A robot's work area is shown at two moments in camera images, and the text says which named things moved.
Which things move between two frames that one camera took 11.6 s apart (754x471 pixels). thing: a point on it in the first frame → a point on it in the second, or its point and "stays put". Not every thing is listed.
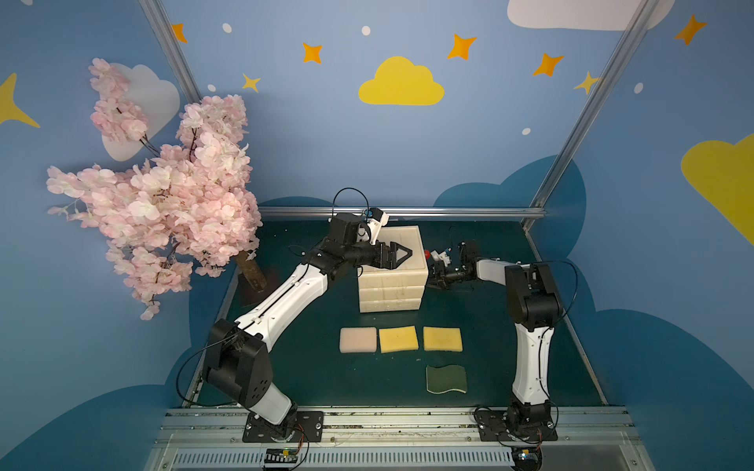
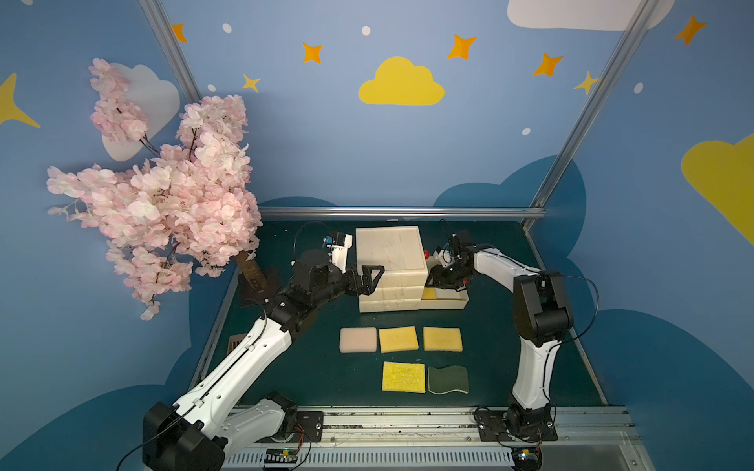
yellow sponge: (442, 339) stays put
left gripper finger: (409, 253) → (369, 289)
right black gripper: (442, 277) stays put
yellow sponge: (400, 339) stays put
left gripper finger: (407, 250) → (366, 271)
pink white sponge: (357, 340) stays put
